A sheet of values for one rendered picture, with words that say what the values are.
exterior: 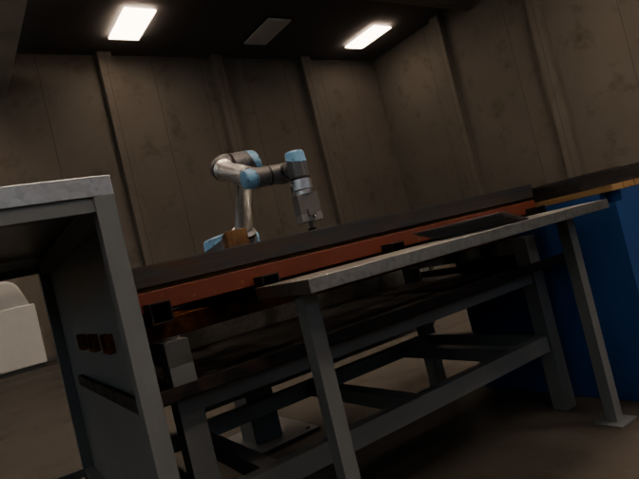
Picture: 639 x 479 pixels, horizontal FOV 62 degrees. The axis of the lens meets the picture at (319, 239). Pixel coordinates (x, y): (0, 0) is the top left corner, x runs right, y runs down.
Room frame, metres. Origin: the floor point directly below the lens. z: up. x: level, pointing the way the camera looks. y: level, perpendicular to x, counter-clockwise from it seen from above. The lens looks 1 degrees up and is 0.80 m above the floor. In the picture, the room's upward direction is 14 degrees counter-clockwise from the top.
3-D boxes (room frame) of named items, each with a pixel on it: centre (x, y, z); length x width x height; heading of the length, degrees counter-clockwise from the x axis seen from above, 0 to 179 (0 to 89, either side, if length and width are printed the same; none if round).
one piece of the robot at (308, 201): (1.98, 0.01, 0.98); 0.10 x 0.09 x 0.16; 22
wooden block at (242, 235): (1.54, 0.24, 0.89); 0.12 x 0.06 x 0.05; 16
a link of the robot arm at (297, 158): (1.99, 0.02, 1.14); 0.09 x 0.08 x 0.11; 30
